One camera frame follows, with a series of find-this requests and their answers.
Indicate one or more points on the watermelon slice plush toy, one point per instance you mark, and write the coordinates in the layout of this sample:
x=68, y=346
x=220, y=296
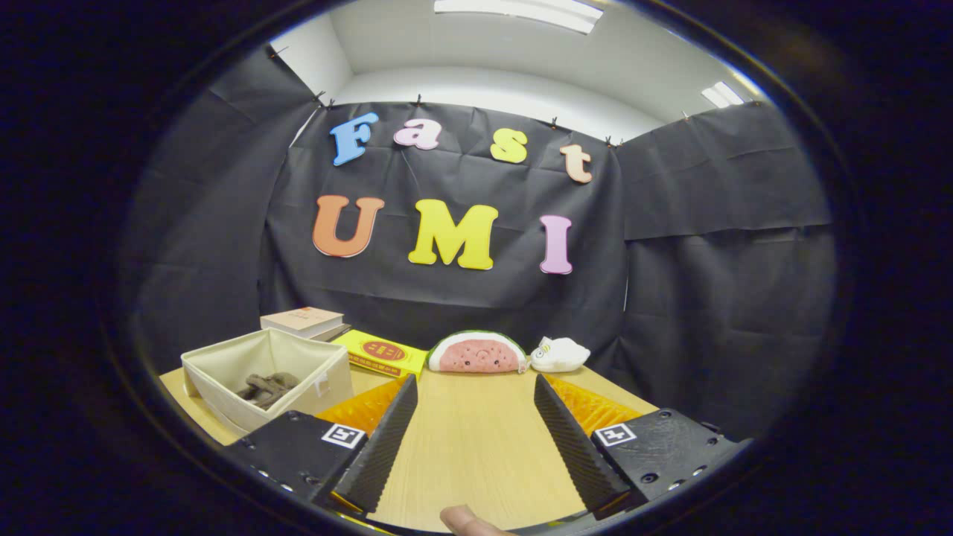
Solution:
x=476, y=356

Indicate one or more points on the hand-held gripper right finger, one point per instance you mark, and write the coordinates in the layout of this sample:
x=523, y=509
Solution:
x=577, y=447

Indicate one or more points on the small ceiling light panel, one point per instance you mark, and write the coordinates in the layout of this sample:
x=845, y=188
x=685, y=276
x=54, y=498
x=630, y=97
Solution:
x=722, y=94

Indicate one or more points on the black backdrop cloth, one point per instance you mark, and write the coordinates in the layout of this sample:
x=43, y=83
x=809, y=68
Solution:
x=461, y=298

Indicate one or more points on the beige paperback book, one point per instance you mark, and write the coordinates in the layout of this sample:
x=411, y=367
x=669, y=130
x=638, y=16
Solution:
x=301, y=320

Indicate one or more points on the white plush toy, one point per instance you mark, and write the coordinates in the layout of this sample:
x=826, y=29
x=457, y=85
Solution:
x=560, y=356

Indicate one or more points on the grey book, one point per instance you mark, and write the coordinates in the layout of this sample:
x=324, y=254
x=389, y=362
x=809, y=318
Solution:
x=339, y=333

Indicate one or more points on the cream fabric storage box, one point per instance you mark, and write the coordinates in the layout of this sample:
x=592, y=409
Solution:
x=298, y=356

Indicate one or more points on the yellow book with red circle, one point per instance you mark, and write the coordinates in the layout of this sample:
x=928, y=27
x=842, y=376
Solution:
x=380, y=353

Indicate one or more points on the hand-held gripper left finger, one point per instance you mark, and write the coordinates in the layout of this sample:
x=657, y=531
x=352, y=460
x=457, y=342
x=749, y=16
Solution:
x=380, y=447

